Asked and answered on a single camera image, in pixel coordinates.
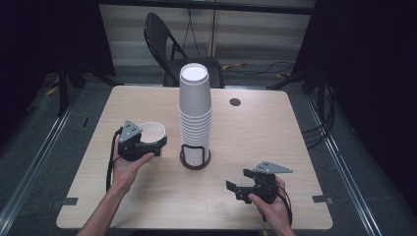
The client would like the bundle of black floor cables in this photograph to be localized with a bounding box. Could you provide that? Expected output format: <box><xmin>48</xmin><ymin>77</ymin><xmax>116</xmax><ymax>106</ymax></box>
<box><xmin>300</xmin><ymin>83</ymin><xmax>337</xmax><ymax>150</ymax></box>

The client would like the stack of white paper cups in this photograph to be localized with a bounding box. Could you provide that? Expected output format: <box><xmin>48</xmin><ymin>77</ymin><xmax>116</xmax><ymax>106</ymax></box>
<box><xmin>178</xmin><ymin>62</ymin><xmax>213</xmax><ymax>167</ymax></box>

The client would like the metal floor rail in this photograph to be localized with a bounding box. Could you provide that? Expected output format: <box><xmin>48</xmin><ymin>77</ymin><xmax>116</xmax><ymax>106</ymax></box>
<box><xmin>305</xmin><ymin>93</ymin><xmax>383</xmax><ymax>236</ymax></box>
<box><xmin>0</xmin><ymin>106</ymin><xmax>74</xmax><ymax>228</ymax></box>

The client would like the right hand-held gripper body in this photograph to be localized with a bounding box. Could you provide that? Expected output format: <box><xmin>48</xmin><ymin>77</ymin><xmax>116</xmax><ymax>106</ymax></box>
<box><xmin>234</xmin><ymin>160</ymin><xmax>294</xmax><ymax>205</ymax></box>

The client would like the person's right hand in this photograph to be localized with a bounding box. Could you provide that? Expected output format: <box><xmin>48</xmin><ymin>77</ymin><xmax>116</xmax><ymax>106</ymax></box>
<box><xmin>247</xmin><ymin>175</ymin><xmax>294</xmax><ymax>230</ymax></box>

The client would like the right hand-held gripper cable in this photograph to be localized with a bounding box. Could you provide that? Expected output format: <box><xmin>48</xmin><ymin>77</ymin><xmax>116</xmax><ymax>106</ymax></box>
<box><xmin>261</xmin><ymin>184</ymin><xmax>294</xmax><ymax>227</ymax></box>

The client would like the black curtain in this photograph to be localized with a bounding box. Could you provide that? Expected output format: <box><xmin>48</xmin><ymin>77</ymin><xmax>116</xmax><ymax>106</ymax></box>
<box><xmin>293</xmin><ymin>0</ymin><xmax>417</xmax><ymax>205</ymax></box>
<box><xmin>0</xmin><ymin>0</ymin><xmax>116</xmax><ymax>132</ymax></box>

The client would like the black floor cable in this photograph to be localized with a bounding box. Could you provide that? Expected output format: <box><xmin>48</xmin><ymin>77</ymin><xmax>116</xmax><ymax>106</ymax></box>
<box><xmin>225</xmin><ymin>60</ymin><xmax>295</xmax><ymax>77</ymax></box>

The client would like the black folding chair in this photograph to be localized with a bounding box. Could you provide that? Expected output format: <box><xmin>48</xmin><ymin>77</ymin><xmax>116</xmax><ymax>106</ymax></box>
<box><xmin>143</xmin><ymin>12</ymin><xmax>226</xmax><ymax>89</ymax></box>

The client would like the person's left hand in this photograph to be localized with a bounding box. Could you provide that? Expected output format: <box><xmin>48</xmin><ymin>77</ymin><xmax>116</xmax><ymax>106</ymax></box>
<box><xmin>111</xmin><ymin>139</ymin><xmax>155</xmax><ymax>197</ymax></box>

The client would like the black wire cup holder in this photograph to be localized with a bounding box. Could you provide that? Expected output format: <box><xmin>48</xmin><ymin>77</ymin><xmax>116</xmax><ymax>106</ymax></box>
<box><xmin>179</xmin><ymin>144</ymin><xmax>211</xmax><ymax>171</ymax></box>

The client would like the grey tape strip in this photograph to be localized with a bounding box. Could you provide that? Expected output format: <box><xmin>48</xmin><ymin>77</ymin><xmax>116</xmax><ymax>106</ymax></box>
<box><xmin>312</xmin><ymin>195</ymin><xmax>334</xmax><ymax>205</ymax></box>
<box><xmin>60</xmin><ymin>197</ymin><xmax>80</xmax><ymax>207</ymax></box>

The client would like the left hand-held gripper cable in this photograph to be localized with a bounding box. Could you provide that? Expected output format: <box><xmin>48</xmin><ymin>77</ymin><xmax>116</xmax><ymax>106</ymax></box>
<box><xmin>105</xmin><ymin>128</ymin><xmax>123</xmax><ymax>194</ymax></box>

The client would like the beige vertical pole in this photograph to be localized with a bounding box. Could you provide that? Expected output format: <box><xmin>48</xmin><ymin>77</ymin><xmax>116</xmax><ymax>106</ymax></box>
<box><xmin>209</xmin><ymin>9</ymin><xmax>219</xmax><ymax>59</ymax></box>

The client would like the black metal stand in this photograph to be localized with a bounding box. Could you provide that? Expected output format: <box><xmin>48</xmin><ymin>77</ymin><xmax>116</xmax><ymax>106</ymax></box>
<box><xmin>56</xmin><ymin>60</ymin><xmax>123</xmax><ymax>118</ymax></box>
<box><xmin>266</xmin><ymin>69</ymin><xmax>318</xmax><ymax>91</ymax></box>

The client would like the single white paper cup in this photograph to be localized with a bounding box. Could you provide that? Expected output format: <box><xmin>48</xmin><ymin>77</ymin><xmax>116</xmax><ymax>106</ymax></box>
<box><xmin>138</xmin><ymin>121</ymin><xmax>167</xmax><ymax>164</ymax></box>

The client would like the thin black hanging cable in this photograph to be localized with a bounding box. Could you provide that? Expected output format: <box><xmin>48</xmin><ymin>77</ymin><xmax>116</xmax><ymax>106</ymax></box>
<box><xmin>182</xmin><ymin>8</ymin><xmax>202</xmax><ymax>51</ymax></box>

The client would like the hand-held gripper cable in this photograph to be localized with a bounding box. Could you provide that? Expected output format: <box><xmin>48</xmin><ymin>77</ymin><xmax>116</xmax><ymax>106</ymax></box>
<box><xmin>261</xmin><ymin>184</ymin><xmax>294</xmax><ymax>227</ymax></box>
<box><xmin>105</xmin><ymin>128</ymin><xmax>123</xmax><ymax>194</ymax></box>

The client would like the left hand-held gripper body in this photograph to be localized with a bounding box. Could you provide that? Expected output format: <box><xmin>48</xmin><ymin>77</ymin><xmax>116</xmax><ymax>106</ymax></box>
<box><xmin>117</xmin><ymin>120</ymin><xmax>155</xmax><ymax>162</ymax></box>

